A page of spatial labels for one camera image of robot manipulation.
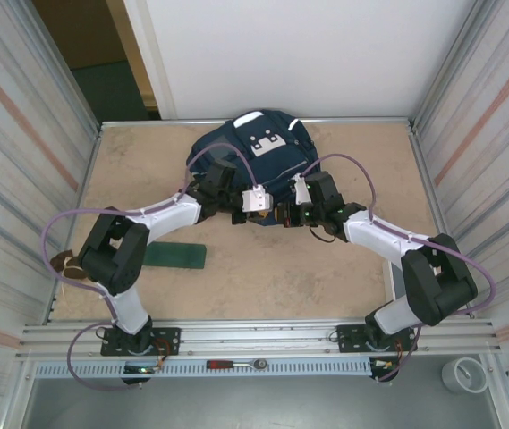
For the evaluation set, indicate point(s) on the brown door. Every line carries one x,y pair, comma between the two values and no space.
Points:
79,31

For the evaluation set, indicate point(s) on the grey tape roll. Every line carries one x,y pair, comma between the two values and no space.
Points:
453,375

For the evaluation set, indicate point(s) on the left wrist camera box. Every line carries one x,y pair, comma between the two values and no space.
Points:
256,199

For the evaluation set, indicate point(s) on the green rectangular pad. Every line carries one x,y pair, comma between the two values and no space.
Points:
178,255

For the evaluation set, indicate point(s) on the aluminium table edge rail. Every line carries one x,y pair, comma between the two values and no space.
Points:
146,121

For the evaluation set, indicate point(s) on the brown pouch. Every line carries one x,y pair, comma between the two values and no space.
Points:
66,266

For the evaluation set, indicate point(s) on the small controller circuit board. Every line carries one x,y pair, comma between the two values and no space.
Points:
140,369
386,365

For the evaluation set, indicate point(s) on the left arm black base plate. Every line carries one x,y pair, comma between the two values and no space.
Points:
169,337

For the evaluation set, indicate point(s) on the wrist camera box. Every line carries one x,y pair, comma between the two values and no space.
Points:
256,199
301,190

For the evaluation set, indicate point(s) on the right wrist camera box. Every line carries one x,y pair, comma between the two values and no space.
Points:
301,190

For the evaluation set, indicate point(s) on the white door frame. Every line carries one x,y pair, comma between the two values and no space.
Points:
155,67

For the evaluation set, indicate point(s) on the aluminium mounting rail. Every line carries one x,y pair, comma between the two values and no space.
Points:
258,330

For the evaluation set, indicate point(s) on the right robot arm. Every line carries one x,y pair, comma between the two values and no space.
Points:
384,237

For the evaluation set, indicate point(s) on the navy blue backpack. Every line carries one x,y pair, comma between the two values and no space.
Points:
281,165

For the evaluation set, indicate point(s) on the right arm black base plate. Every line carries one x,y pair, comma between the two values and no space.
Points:
348,339

